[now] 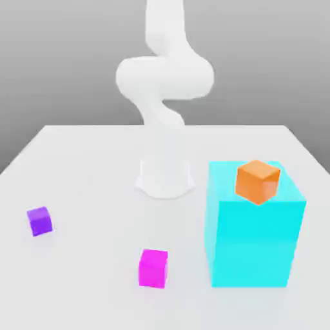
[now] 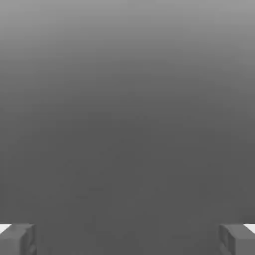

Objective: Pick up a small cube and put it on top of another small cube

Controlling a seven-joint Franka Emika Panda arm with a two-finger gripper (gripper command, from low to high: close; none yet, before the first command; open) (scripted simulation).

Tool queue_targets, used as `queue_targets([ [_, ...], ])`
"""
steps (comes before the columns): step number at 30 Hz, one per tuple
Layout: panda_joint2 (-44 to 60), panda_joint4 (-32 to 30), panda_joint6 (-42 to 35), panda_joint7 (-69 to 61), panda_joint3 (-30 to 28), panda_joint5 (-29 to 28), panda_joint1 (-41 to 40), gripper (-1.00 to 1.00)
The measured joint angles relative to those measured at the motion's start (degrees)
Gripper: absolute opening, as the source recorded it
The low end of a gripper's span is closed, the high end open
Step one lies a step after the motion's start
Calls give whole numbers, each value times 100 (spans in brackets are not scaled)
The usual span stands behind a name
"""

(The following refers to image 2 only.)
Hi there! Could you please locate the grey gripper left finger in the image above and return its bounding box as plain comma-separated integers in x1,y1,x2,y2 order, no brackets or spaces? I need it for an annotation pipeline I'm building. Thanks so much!
0,223,38,255

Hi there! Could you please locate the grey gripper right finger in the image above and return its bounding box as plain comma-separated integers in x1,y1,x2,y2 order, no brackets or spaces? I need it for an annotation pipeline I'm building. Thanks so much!
218,223,255,255

